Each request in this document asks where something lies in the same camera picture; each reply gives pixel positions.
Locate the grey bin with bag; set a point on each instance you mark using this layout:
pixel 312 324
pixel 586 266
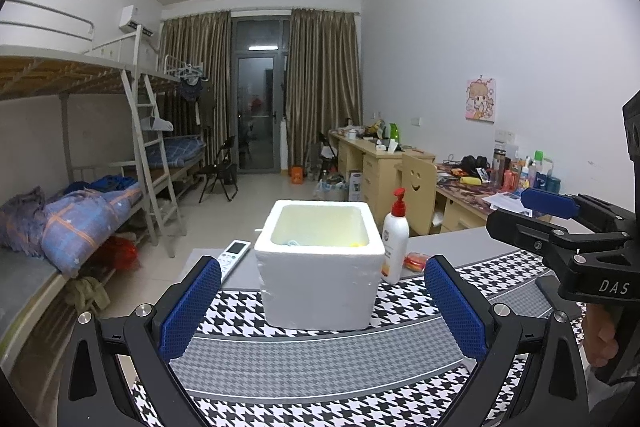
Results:
pixel 334 192

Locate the green capped bottle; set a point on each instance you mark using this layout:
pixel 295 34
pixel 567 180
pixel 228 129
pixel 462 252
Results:
pixel 538 169

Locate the black white houndstooth mat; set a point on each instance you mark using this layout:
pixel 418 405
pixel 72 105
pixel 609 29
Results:
pixel 310 357

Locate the olive cloth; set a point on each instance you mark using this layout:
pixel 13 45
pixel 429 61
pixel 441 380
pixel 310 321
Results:
pixel 87 294

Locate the black folding chair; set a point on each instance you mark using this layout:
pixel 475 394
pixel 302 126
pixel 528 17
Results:
pixel 220 172

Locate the white air conditioner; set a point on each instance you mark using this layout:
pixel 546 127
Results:
pixel 135 19

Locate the red plastic bag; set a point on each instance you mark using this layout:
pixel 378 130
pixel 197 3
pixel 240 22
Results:
pixel 125 252

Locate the glass balcony door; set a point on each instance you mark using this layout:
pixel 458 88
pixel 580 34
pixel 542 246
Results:
pixel 257 107

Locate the white wall outlet panel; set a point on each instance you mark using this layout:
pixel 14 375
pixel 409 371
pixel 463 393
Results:
pixel 504 137

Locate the white metal bunk bed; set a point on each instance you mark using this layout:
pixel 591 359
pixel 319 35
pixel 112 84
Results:
pixel 165 77
pixel 50 77

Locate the orange bottle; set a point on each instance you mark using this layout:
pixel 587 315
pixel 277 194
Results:
pixel 510 181

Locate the hanging dark blue garment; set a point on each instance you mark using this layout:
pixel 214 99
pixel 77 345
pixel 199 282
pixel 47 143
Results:
pixel 190 91

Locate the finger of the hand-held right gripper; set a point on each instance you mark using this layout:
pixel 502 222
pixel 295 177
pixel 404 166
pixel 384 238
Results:
pixel 520 229
pixel 545 202

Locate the blue checked bedding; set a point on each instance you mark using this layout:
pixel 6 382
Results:
pixel 177 149

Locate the white lotion bottle red pump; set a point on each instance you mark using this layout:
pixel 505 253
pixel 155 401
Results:
pixel 395 247

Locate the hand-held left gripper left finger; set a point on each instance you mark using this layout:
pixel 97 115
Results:
pixel 192 307

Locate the person's right hand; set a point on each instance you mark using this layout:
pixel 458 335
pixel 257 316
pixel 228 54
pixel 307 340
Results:
pixel 600 337

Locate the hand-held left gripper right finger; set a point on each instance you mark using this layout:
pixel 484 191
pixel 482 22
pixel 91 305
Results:
pixel 457 307

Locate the small light blue soft piece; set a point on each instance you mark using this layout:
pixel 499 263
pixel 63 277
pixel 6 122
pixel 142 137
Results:
pixel 293 242

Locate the printed paper sheets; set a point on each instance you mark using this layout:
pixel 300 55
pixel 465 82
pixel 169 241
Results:
pixel 502 202

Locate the white metal bed ladder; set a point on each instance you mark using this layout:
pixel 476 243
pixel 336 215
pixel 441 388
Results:
pixel 155 167

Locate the grey mattress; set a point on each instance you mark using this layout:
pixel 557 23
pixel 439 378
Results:
pixel 25 282

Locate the yellow oblong thing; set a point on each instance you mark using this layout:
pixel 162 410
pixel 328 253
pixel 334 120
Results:
pixel 470 181

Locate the dark blue clothing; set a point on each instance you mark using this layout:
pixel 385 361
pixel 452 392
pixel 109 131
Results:
pixel 107 183

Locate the orange box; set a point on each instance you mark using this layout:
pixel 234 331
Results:
pixel 296 175

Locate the wooden chair smiley face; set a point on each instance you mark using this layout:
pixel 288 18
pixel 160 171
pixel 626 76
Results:
pixel 415 177

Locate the brown curtain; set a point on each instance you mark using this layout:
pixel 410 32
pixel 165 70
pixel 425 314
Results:
pixel 325 77
pixel 200 57

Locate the light wooden desk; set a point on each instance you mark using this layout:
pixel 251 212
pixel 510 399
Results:
pixel 460 217
pixel 375 177

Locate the black headphones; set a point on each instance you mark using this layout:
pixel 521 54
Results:
pixel 472 163

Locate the purple grey crumpled cloth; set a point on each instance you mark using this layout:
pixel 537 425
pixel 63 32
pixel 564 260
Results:
pixel 22 219

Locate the white tissue box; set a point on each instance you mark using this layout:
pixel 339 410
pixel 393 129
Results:
pixel 382 147

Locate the white remote control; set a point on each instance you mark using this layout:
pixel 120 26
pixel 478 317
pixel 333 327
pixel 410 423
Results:
pixel 235 257

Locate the orange snack packet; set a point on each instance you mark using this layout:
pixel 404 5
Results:
pixel 416 262

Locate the dark drinking bottle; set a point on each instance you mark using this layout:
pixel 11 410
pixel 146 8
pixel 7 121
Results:
pixel 498 167

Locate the white blue carton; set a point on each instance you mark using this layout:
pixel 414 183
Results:
pixel 355 187

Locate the blue striped quilt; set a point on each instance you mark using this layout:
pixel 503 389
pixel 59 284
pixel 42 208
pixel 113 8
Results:
pixel 85 227

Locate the pink cartoon wall poster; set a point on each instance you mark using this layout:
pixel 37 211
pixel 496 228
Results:
pixel 481 99

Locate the green packet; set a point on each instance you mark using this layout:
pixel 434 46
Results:
pixel 393 133

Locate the white foam box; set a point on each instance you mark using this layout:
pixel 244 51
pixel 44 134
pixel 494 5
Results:
pixel 310 287

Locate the hanging dark jacket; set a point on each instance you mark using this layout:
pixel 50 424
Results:
pixel 205 104

